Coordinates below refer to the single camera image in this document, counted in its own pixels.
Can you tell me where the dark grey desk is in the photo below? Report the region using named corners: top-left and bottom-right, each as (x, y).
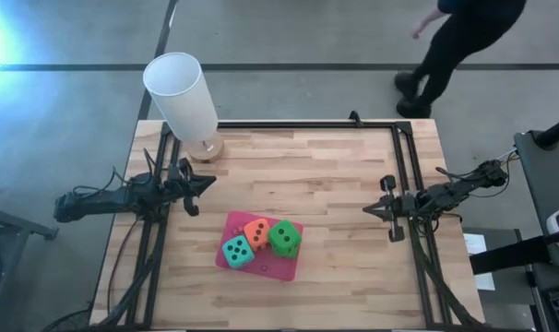
top-left (514, 129), bottom-right (559, 332)

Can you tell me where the pink translucent plastic bin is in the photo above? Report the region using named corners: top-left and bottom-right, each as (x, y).
top-left (214, 210), bottom-right (305, 283)

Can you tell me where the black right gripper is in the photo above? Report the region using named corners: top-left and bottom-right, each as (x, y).
top-left (363, 174), bottom-right (422, 243)

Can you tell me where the black flat beam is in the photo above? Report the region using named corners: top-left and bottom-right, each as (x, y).
top-left (468, 229), bottom-right (559, 276)

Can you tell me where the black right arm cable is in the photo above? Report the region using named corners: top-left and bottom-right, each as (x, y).
top-left (434, 163), bottom-right (512, 200)

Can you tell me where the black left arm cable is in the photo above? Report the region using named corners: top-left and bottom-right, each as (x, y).
top-left (71, 147), bottom-right (159, 197)

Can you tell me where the black metal stand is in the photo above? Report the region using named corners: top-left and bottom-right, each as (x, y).
top-left (0, 201), bottom-right (60, 332)

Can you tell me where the large cyan foam die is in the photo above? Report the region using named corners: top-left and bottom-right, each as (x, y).
top-left (221, 234), bottom-right (256, 270)

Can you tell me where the large orange foam die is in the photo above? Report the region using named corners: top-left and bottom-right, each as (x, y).
top-left (242, 217), bottom-right (273, 253)

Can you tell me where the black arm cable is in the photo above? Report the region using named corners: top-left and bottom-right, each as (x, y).
top-left (434, 163), bottom-right (512, 200)
top-left (71, 147), bottom-right (159, 197)

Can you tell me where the white paper sheet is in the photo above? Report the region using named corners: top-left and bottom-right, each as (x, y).
top-left (462, 231), bottom-right (497, 291)

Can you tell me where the person's hand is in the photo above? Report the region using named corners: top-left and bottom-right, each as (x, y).
top-left (410, 18), bottom-right (429, 41)

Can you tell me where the person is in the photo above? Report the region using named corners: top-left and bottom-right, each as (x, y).
top-left (393, 0), bottom-right (529, 120)

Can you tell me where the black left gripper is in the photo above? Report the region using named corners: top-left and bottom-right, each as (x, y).
top-left (161, 157), bottom-right (218, 218)

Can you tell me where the yellow and white cable bundle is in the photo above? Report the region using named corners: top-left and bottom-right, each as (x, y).
top-left (498, 146), bottom-right (520, 163)

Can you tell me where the white shade table lamp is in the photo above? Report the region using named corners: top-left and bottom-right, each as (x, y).
top-left (142, 51), bottom-right (226, 163)

